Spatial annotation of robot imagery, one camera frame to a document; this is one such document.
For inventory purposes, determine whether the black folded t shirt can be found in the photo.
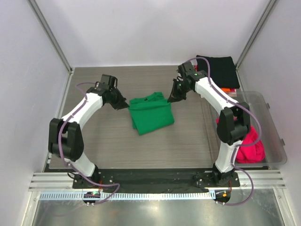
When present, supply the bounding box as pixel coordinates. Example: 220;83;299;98
197;55;240;89

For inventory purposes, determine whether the green t shirt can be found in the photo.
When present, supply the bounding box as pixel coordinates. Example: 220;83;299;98
128;92;174;136

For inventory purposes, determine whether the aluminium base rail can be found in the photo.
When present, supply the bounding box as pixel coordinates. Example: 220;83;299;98
28;169;286;192

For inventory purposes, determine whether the clear plastic bin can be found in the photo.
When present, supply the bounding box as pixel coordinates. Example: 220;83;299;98
206;90;288;169

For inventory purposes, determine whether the orange folded t shirt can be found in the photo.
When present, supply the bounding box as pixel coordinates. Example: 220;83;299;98
221;88;231;93

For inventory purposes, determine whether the aluminium frame post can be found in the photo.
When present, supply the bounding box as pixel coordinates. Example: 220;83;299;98
235;0;280;69
27;0;72;73

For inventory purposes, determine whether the white slotted cable duct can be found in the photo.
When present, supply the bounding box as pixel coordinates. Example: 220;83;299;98
40;190;216;202

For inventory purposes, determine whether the left aluminium frame post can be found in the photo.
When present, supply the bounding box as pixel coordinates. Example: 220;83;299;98
27;0;72;73

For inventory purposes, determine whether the pink t shirt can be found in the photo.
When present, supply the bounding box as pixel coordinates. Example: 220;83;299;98
217;126;266;164

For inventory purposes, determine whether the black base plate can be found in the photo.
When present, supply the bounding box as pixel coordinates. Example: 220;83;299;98
71;168;241;194

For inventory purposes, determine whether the right aluminium frame post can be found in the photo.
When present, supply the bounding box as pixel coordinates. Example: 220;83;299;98
235;0;280;69

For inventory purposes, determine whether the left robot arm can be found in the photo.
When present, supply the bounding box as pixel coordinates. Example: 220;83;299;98
48;74;128;188

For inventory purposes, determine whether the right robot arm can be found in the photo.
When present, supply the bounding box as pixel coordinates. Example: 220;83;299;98
167;62;251;186

